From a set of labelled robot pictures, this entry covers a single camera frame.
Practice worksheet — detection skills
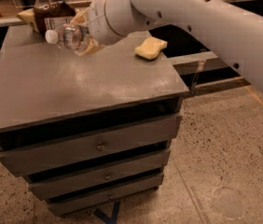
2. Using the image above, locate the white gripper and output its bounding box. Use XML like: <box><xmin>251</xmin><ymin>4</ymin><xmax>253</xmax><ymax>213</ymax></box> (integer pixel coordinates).
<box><xmin>70</xmin><ymin>0</ymin><xmax>123</xmax><ymax>56</ymax></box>

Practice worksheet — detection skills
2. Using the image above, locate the clear plastic water bottle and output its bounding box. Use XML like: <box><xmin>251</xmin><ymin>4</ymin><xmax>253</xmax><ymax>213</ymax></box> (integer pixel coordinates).
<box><xmin>45</xmin><ymin>23</ymin><xmax>90</xmax><ymax>50</ymax></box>

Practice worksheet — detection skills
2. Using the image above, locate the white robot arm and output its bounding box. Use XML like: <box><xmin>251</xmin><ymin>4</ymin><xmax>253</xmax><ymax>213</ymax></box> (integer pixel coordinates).
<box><xmin>74</xmin><ymin>0</ymin><xmax>263</xmax><ymax>92</ymax></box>

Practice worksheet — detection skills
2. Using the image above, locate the brown and yellow snack bag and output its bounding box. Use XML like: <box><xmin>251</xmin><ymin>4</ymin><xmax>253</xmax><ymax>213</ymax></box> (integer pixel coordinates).
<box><xmin>17</xmin><ymin>1</ymin><xmax>78</xmax><ymax>35</ymax></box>

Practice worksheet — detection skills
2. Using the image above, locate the yellow sponge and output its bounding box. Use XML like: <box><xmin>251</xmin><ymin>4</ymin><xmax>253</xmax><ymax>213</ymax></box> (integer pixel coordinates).
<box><xmin>134</xmin><ymin>37</ymin><xmax>167</xmax><ymax>60</ymax></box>

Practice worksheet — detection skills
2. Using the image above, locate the grey drawer cabinet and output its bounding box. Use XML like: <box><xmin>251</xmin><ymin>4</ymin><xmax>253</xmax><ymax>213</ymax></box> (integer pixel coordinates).
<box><xmin>0</xmin><ymin>25</ymin><xmax>187</xmax><ymax>205</ymax></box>

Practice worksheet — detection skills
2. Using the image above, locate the top grey drawer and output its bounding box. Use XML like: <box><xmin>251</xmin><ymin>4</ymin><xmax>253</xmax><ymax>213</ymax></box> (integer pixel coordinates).
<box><xmin>0</xmin><ymin>114</ymin><xmax>181</xmax><ymax>176</ymax></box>

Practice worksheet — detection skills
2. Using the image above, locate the grey drawer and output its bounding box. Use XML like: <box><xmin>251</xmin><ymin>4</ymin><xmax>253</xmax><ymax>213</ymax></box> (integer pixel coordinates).
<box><xmin>0</xmin><ymin>114</ymin><xmax>181</xmax><ymax>176</ymax></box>
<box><xmin>29</xmin><ymin>148</ymin><xmax>170</xmax><ymax>200</ymax></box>
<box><xmin>48</xmin><ymin>173</ymin><xmax>163</xmax><ymax>216</ymax></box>

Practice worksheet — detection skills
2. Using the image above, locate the middle grey drawer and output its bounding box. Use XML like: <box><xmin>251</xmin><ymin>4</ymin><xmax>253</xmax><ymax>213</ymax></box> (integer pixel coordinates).
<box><xmin>29</xmin><ymin>148</ymin><xmax>170</xmax><ymax>200</ymax></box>

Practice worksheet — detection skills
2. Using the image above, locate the bottom grey drawer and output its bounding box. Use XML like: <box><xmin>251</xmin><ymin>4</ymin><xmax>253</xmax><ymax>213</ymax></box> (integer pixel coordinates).
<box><xmin>48</xmin><ymin>173</ymin><xmax>163</xmax><ymax>216</ymax></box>

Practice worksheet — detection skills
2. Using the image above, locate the blue tape cross on floor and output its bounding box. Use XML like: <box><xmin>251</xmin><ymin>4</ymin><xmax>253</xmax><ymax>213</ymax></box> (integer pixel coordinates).
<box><xmin>93</xmin><ymin>201</ymin><xmax>121</xmax><ymax>224</ymax></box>

